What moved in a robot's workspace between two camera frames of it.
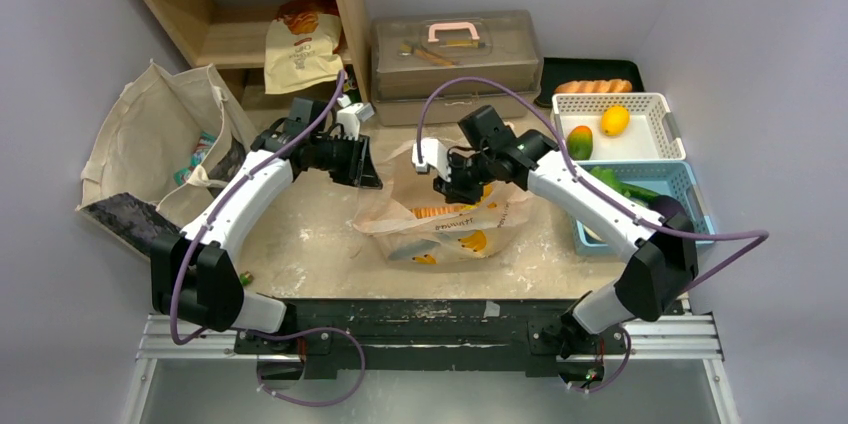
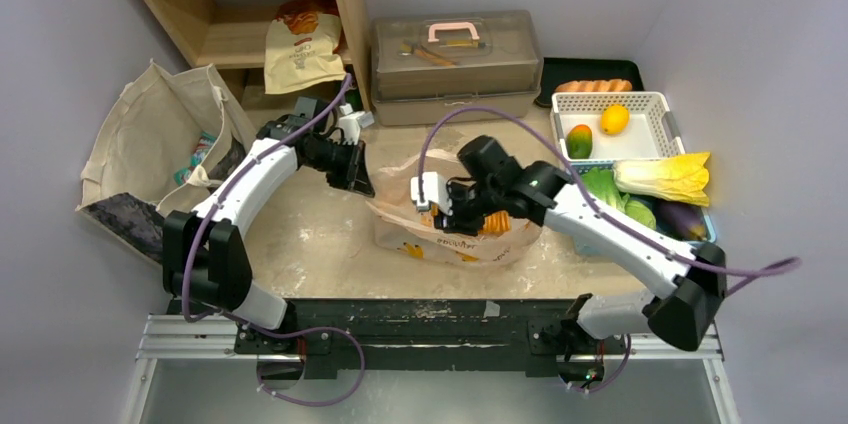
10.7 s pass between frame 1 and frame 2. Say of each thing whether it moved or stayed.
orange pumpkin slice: moved
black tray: stayed
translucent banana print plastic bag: moved
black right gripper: moved
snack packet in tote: stayed
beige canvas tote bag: stayed
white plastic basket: stayed
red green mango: stayed
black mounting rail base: stayed
